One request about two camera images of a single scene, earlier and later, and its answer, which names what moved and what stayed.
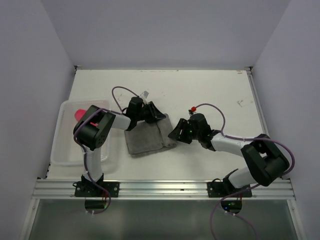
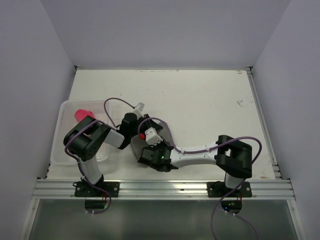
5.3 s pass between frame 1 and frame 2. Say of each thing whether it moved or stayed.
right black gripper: moved
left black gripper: moved
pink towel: stayed
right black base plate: stayed
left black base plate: stayed
